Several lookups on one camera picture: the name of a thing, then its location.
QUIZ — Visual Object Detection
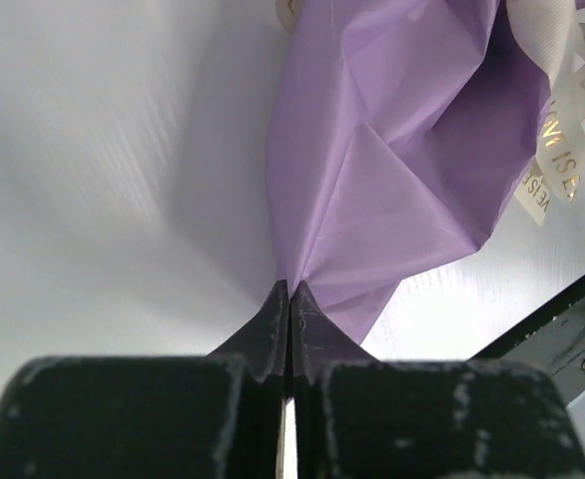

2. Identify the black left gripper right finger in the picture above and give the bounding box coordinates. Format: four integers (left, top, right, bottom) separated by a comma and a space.
290, 283, 585, 478

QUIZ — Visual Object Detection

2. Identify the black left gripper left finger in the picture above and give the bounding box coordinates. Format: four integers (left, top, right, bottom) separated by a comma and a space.
0, 281, 290, 478

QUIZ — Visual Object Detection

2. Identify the purple wrapping paper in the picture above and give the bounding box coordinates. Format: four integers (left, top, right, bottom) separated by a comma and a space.
267, 1, 550, 341

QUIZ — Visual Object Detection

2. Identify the cream printed ribbon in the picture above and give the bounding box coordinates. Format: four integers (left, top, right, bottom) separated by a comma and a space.
275, 0, 585, 227

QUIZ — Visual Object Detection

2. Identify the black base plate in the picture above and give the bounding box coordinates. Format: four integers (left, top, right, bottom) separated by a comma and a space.
474, 274, 585, 406

